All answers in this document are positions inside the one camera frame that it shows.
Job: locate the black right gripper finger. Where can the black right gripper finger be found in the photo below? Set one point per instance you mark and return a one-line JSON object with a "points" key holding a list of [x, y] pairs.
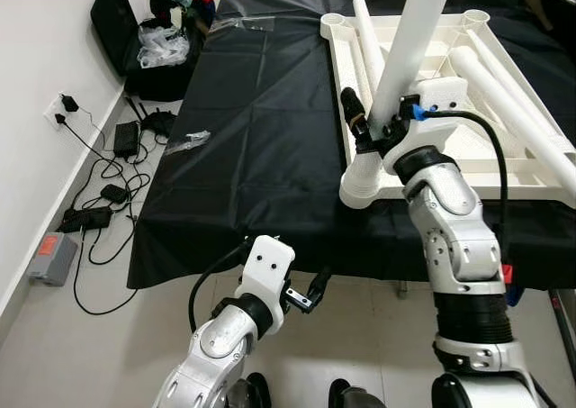
{"points": [[353, 111]]}

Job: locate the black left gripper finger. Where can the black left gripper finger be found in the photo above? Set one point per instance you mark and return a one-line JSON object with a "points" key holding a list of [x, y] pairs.
{"points": [[319, 286]]}

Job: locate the white plastic children table top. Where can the white plastic children table top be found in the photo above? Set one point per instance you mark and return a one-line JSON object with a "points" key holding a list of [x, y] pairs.
{"points": [[342, 66]]}

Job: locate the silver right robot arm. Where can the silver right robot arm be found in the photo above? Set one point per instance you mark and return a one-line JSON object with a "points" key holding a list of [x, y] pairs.
{"points": [[454, 232]]}

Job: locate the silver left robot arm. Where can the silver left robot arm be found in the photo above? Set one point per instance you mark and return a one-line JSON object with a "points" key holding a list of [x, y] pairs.
{"points": [[220, 345]]}

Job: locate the dark left robot foot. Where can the dark left robot foot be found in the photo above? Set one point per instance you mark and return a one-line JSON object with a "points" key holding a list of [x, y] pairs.
{"points": [[247, 392]]}

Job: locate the dark robot foot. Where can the dark robot foot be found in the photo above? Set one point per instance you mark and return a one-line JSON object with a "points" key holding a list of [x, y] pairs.
{"points": [[247, 392], [358, 395]]}

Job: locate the dark right robot foot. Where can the dark right robot foot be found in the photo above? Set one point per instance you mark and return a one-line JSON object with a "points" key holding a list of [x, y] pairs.
{"points": [[358, 395]]}

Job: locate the flat clear plastic bag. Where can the flat clear plastic bag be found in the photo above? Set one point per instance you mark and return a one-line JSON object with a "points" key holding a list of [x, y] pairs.
{"points": [[245, 21]]}

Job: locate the small clear plastic bag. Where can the small clear plastic bag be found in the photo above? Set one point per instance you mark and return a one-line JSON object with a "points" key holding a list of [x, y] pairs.
{"points": [[189, 141]]}

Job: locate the black wifi router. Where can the black wifi router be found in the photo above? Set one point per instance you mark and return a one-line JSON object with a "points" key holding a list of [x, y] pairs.
{"points": [[160, 124]]}

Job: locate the crumpled clear plastic bag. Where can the crumpled clear plastic bag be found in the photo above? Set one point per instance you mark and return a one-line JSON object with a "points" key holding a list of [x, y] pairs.
{"points": [[162, 48]]}

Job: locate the small black power brick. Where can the small black power brick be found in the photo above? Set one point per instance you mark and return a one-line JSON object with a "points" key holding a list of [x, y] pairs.
{"points": [[114, 194]]}

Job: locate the black round basin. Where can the black round basin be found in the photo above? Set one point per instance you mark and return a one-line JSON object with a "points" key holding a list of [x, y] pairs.
{"points": [[560, 7]]}

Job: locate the black power strip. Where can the black power strip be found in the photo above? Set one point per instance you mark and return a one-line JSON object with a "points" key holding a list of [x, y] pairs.
{"points": [[85, 219]]}

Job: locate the black power adapter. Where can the black power adapter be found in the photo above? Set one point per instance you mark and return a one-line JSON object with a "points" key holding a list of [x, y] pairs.
{"points": [[126, 138]]}

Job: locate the grey box orange label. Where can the grey box orange label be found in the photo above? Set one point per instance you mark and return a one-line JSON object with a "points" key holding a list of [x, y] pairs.
{"points": [[51, 259]]}

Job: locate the long black pole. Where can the long black pole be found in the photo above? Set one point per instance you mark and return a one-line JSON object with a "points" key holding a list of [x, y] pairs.
{"points": [[562, 331]]}

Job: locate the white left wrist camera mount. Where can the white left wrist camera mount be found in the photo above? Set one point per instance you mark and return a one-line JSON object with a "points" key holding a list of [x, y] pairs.
{"points": [[268, 259]]}

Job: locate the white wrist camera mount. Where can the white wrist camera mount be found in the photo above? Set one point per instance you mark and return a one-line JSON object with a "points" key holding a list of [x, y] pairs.
{"points": [[268, 259], [441, 97]]}

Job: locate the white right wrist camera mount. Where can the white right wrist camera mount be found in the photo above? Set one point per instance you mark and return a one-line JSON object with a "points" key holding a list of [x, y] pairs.
{"points": [[441, 97]]}

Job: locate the metal folding table frame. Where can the metal folding table frame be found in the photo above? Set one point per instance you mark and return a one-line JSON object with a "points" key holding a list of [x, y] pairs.
{"points": [[400, 289]]}

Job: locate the black wall plug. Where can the black wall plug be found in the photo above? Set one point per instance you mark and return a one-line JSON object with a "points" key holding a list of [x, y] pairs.
{"points": [[60, 118], [68, 104]]}

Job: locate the white wall socket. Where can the white wall socket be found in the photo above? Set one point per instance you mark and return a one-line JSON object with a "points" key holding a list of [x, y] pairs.
{"points": [[52, 111]]}

